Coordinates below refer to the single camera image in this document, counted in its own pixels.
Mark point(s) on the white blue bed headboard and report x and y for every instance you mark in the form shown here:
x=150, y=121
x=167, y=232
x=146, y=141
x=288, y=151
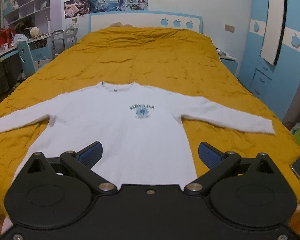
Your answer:
x=146, y=18

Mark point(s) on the white black-edged panel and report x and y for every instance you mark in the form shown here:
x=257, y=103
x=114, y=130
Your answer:
x=274, y=32

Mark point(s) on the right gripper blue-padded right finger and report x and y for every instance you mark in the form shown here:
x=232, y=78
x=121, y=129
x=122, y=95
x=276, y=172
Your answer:
x=220, y=166

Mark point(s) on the blue white desk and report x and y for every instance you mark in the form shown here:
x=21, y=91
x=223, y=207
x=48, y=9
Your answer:
x=12, y=61

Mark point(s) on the white blue wall shelf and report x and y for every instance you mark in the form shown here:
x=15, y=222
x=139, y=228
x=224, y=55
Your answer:
x=28, y=12

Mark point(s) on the blue wardrobe with drawers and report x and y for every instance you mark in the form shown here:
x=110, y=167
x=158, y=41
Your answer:
x=275, y=85

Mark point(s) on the white long-sleeve printed shirt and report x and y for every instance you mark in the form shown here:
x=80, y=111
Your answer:
x=140, y=129

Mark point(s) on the blue nightstand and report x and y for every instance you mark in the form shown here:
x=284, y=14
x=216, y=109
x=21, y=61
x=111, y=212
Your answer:
x=228, y=60

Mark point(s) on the mustard yellow quilt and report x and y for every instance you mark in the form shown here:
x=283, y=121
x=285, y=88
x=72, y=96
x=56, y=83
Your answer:
x=181, y=61

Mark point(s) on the grey metal rack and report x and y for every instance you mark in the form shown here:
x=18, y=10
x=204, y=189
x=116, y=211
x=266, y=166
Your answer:
x=62, y=40

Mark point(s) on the anime wall posters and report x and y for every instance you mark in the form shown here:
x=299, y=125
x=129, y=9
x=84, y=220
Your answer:
x=73, y=8

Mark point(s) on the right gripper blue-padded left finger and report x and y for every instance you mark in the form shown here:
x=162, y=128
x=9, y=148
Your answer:
x=80, y=165

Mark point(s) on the round beige lamp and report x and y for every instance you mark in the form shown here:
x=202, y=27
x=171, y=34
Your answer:
x=34, y=32

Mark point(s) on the blue desk chair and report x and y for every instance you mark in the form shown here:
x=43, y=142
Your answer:
x=27, y=55

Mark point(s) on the beige wall switch plate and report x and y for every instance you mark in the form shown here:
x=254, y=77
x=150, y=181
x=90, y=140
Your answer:
x=229, y=28

